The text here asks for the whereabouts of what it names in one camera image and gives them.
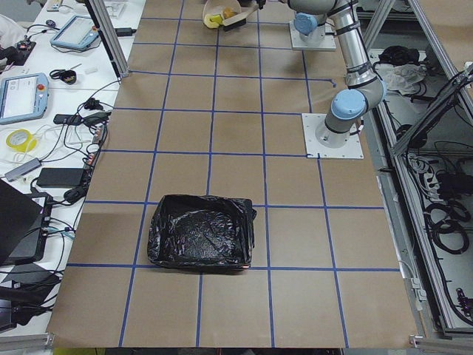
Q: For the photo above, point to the white plastic dustpan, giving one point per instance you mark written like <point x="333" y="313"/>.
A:
<point x="216" y="7"/>

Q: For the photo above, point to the white crumpled cloth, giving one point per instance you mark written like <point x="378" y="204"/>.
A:
<point x="404" y="79"/>

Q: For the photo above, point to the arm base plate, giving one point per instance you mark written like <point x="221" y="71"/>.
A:
<point x="326" y="45"/>
<point x="321" y="143"/>

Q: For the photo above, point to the black power brick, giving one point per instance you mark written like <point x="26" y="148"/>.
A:
<point x="60" y="177"/>

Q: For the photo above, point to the white hand brush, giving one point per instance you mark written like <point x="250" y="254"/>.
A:
<point x="239" y="19"/>

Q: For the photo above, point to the blue teach pendant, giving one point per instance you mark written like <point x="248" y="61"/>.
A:
<point x="24" y="98"/>
<point x="77" y="34"/>

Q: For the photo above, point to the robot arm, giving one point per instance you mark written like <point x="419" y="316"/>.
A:
<point x="365" y="90"/>
<point x="311" y="29"/>

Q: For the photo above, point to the black laptop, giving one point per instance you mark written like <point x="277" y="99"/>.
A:
<point x="24" y="222"/>

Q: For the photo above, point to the yellow potato-shaped lump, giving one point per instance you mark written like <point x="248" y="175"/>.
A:
<point x="228" y="13"/>

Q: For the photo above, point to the aluminium frame post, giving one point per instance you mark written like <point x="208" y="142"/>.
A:
<point x="103" y="23"/>

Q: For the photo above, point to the left black bag-lined bin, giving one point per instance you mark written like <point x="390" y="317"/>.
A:
<point x="202" y="233"/>

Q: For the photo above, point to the yellow tape roll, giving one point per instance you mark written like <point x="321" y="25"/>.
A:
<point x="21" y="140"/>

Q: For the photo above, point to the yellow green sponge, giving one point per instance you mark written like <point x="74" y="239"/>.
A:
<point x="215" y="20"/>

